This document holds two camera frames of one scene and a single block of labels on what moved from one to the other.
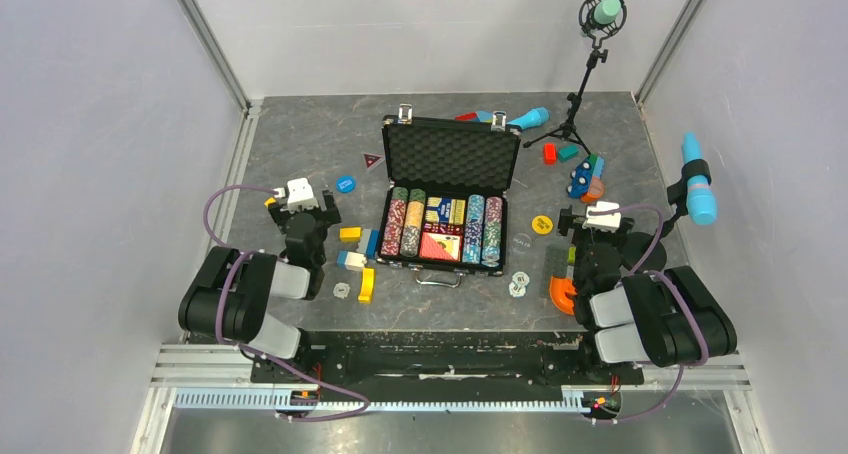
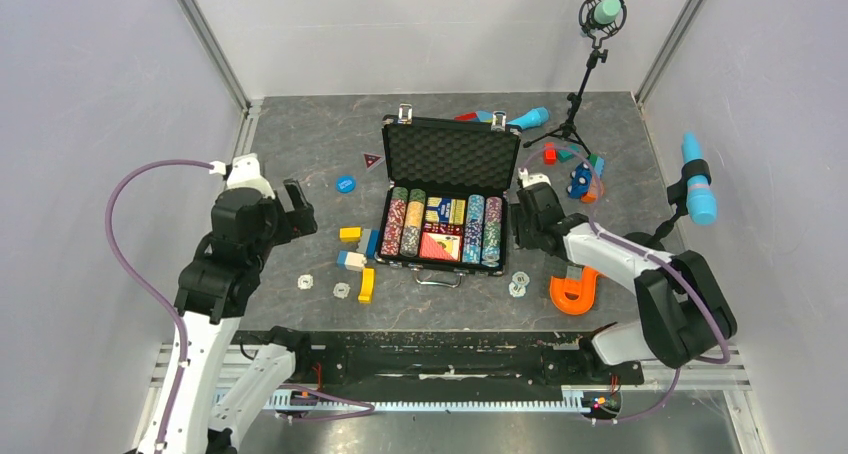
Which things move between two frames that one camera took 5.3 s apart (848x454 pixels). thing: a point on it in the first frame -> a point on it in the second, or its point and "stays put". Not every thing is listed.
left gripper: [280, 212] -> [301, 217]
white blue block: [348, 260] stays put
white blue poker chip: [516, 291] stays put
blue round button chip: [345, 184] stays put
